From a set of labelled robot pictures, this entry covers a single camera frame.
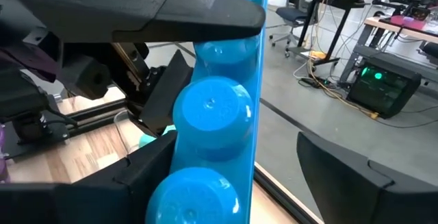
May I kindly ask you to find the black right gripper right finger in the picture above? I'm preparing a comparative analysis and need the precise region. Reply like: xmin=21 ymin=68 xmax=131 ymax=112
xmin=297 ymin=133 xmax=438 ymax=224

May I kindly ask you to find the computer tower with green lights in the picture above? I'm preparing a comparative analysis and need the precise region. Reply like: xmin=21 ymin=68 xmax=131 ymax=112
xmin=346 ymin=58 xmax=422 ymax=119

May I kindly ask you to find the yellow floor cable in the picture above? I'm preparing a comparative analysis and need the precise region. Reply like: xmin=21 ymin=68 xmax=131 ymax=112
xmin=307 ymin=55 xmax=381 ymax=121

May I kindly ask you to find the wooden desk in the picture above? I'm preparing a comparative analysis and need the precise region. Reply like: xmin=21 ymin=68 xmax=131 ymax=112
xmin=364 ymin=15 xmax=438 ymax=44

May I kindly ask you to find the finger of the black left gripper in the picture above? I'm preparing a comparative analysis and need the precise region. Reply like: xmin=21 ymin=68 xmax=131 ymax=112
xmin=138 ymin=51 xmax=194 ymax=136
xmin=0 ymin=0 xmax=266 ymax=43

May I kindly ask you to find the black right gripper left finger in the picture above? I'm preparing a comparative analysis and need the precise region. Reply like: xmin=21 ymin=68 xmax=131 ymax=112
xmin=54 ymin=131 xmax=177 ymax=224

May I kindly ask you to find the black standing desk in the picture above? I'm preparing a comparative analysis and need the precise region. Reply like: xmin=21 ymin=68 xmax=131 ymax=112
xmin=297 ymin=0 xmax=369 ymax=68

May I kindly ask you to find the large blue four-stud brick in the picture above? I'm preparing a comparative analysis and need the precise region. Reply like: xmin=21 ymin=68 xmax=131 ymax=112
xmin=145 ymin=0 xmax=268 ymax=224

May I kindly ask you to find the office chair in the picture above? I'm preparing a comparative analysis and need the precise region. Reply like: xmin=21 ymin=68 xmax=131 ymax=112
xmin=269 ymin=0 xmax=309 ymax=58

